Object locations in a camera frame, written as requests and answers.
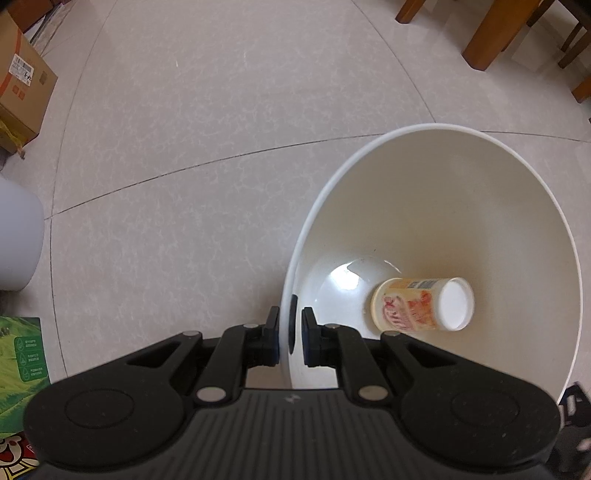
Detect brown cardboard box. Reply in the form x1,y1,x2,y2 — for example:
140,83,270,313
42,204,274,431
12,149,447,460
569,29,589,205
0,9,59,154

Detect thick wooden table leg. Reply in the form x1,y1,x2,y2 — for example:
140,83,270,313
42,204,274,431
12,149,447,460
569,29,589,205
463,0,525,71

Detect printed paper cup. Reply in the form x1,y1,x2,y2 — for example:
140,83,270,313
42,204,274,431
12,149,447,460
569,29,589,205
370,276,475,333

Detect green printed box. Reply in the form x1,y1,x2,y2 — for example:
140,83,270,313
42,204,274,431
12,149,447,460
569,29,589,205
0,316,51,440

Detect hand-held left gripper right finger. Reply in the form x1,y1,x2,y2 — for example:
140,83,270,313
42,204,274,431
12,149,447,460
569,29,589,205
301,307,462,403

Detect red cartoon printed packet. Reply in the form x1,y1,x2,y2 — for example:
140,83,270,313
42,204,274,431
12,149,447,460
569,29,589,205
0,434,38,480

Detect white plastic trash bin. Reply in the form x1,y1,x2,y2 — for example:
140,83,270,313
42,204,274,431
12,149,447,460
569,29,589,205
279,124,581,408

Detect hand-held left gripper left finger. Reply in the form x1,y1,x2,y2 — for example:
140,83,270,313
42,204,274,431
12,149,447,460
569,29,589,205
124,305,281,407

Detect white cylindrical container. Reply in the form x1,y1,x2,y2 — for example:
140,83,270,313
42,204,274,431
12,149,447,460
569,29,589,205
0,180,45,292

